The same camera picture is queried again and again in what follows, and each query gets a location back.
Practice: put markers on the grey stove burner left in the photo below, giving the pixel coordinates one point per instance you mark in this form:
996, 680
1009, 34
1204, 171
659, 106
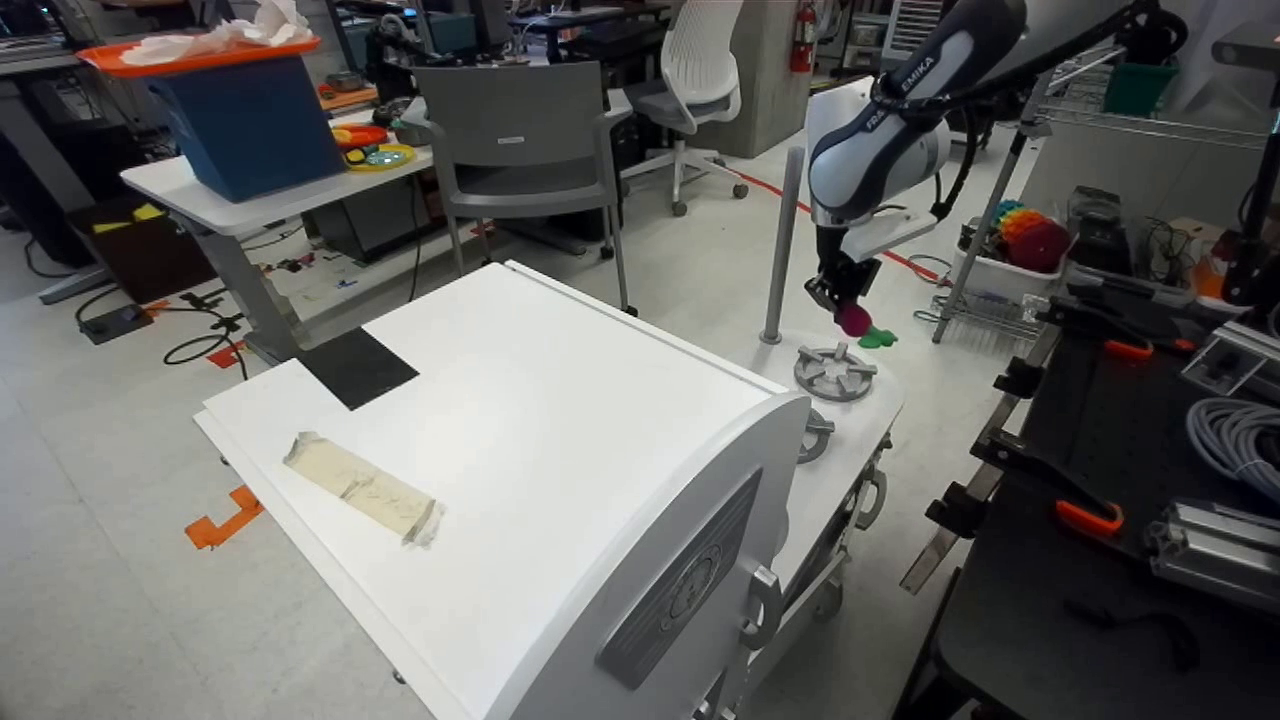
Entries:
815, 442

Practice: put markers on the blue storage bin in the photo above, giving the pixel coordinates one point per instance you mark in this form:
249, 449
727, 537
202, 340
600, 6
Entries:
245, 116

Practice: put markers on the robot arm white blue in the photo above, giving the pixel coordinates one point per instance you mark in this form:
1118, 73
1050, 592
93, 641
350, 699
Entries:
881, 132

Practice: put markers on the grey chair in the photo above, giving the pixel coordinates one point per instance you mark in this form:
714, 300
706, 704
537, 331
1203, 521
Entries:
525, 140

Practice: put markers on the colourful toys on table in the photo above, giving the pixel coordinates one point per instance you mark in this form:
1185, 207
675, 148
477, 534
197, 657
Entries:
371, 146

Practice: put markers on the black orange clamp far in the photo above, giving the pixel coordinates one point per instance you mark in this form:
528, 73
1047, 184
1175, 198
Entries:
1112, 338

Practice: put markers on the aluminium extrusion rail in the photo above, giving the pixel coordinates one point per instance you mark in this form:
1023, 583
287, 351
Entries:
1218, 551

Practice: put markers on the bin of colourful toys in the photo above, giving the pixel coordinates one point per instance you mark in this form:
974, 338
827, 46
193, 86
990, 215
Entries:
1023, 256

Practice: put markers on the black orange clamp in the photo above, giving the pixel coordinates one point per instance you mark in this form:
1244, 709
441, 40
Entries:
1112, 338
1074, 501

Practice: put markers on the white side table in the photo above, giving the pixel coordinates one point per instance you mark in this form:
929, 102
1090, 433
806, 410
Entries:
220, 230

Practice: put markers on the red fire extinguisher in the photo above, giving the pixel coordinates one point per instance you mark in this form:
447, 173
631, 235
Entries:
802, 50

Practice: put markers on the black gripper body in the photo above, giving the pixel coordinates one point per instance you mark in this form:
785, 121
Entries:
836, 279

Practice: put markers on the black orange clamp near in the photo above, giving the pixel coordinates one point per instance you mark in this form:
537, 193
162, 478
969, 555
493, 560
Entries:
1074, 501

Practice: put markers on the pink beetroot plushie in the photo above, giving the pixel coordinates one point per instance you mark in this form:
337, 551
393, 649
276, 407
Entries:
856, 323

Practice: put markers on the grey vertical pole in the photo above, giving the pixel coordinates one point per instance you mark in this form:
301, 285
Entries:
783, 248

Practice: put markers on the white mesh office chair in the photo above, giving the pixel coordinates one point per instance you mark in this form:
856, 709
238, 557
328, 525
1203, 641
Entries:
698, 86

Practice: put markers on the white toy kitchen cabinet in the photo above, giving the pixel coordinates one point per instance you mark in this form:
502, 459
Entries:
562, 511

